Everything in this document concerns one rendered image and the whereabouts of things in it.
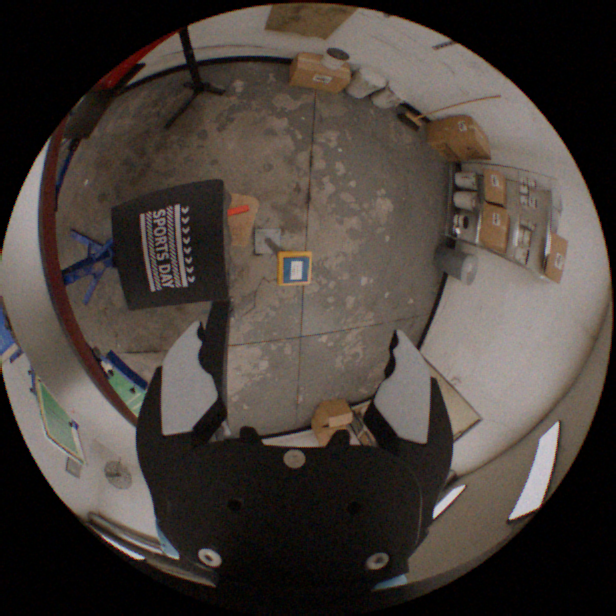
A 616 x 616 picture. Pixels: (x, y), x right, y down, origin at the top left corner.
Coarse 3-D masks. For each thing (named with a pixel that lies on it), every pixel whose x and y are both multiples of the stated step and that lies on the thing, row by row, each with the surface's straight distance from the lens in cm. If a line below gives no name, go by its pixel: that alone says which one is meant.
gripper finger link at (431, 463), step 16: (432, 384) 10; (432, 400) 9; (432, 416) 8; (448, 416) 9; (432, 432) 8; (448, 432) 8; (384, 448) 8; (400, 448) 7; (416, 448) 7; (432, 448) 8; (448, 448) 8; (416, 464) 7; (432, 464) 7; (448, 464) 8; (432, 480) 7; (432, 496) 7; (432, 512) 7
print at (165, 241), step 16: (176, 208) 69; (144, 224) 75; (160, 224) 72; (176, 224) 69; (144, 240) 75; (160, 240) 72; (176, 240) 69; (144, 256) 76; (160, 256) 73; (176, 256) 70; (160, 272) 74; (176, 272) 71; (192, 272) 69; (160, 288) 76
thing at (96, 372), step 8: (72, 312) 75; (72, 320) 43; (72, 328) 29; (80, 336) 49; (80, 344) 30; (80, 352) 22; (88, 352) 47; (88, 360) 28; (88, 368) 20; (96, 368) 39; (96, 376) 24; (104, 376) 57; (104, 384) 30; (112, 392) 36; (112, 400) 22; (120, 400) 43; (120, 408) 24; (128, 408) 49; (128, 416) 25
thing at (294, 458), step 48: (240, 432) 6; (336, 432) 6; (192, 480) 6; (240, 480) 6; (288, 480) 6; (336, 480) 6; (384, 480) 6; (192, 528) 6; (240, 528) 6; (288, 528) 6; (336, 528) 6; (384, 528) 6; (240, 576) 6; (288, 576) 6; (336, 576) 6; (384, 576) 7
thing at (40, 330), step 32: (64, 128) 37; (32, 192) 15; (32, 224) 15; (32, 256) 15; (32, 288) 15; (32, 320) 15; (32, 352) 15; (64, 352) 15; (64, 384) 16; (96, 384) 18; (96, 416) 18; (128, 448) 21
